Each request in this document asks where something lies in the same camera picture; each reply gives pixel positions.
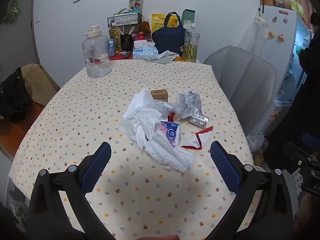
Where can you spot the black cloth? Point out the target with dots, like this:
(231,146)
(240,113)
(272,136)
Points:
(13,95)

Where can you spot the printed plastic wrapper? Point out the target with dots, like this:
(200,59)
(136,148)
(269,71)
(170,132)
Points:
(191,102)

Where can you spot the green tea plastic bottle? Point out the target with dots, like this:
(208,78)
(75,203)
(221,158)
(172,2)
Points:
(114,36)
(191,45)

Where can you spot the crushed clear plastic bottle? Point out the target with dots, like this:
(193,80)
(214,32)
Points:
(162,106)

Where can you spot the green hanging towel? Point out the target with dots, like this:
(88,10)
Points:
(12,10)

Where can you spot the person's left hand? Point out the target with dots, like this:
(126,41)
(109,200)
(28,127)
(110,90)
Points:
(160,238)

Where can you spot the blue soft tissue pack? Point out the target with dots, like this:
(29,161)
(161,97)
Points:
(145,51)

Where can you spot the small brown cardboard box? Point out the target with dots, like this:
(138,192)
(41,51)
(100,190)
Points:
(159,94)

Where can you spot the brown round object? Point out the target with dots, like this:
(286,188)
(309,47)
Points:
(144,27)

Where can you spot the large clear water jug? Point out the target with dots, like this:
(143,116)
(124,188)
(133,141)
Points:
(96,55)

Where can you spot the black utensil holder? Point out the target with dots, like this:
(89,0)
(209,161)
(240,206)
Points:
(126,42)

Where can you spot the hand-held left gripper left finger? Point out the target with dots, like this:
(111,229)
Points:
(96,165)

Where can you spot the orange round fridge magnet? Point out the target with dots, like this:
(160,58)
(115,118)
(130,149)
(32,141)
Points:
(270,33)

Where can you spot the white tote bag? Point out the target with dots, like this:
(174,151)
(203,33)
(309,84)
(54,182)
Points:
(252,37)

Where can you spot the cluster of small fridge magnets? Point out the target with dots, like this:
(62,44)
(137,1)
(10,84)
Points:
(276,117)

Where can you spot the grey upholstered chair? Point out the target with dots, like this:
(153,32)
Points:
(245,87)

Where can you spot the silver blister pack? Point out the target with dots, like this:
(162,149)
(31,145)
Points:
(199,121)

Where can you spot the white tissue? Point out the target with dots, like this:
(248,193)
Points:
(140,127)

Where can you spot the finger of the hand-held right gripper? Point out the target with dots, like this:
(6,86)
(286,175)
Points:
(311,140)

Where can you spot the white paper sheet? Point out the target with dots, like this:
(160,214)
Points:
(136,102)

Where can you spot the pink curtain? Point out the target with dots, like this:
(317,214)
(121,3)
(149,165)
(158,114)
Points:
(308,2)

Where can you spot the grey cloth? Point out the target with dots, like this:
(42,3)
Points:
(165,56)

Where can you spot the small dark object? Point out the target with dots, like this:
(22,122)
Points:
(125,54)

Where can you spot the yellow figure fridge magnet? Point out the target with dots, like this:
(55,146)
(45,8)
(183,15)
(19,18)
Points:
(280,37)

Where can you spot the floral dotted tablecloth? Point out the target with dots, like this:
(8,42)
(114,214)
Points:
(155,200)

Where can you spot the yellow slipper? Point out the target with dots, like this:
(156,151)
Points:
(260,158)

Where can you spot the small blue tissue packet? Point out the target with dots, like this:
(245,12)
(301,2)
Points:
(171,132)

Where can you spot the red wrapper scrap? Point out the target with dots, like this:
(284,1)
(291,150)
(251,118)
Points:
(171,117)

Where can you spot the green carton box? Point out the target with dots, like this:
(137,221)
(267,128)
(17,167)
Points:
(188,16)

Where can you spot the white refrigerator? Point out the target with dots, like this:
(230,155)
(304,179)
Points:
(282,62)

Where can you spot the navy lunch bag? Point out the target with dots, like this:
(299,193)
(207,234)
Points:
(168,40)

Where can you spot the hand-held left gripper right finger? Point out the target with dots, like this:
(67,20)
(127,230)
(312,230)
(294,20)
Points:
(225,165)

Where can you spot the white printed plastic bag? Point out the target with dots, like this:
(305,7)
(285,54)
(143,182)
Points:
(257,142)

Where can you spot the wooden chopsticks bundle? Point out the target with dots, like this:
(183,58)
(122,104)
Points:
(130,30)

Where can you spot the red lidded bottle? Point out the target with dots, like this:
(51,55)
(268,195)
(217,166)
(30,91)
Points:
(140,37)

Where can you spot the orange chair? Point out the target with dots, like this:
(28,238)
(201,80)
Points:
(17,132)

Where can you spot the white red-edged packet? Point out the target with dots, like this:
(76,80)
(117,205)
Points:
(198,138)

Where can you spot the wicker basket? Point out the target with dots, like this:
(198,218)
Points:
(267,1)

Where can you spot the blue drink can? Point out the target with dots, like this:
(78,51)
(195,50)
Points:
(111,47)

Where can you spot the green patterned box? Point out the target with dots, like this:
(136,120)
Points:
(297,7)

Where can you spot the dark patterned object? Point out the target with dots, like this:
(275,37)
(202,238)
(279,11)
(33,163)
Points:
(17,202)

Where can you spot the yellow snack pouch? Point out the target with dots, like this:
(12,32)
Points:
(157,22)

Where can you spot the grey door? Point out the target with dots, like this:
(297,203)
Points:
(22,40)

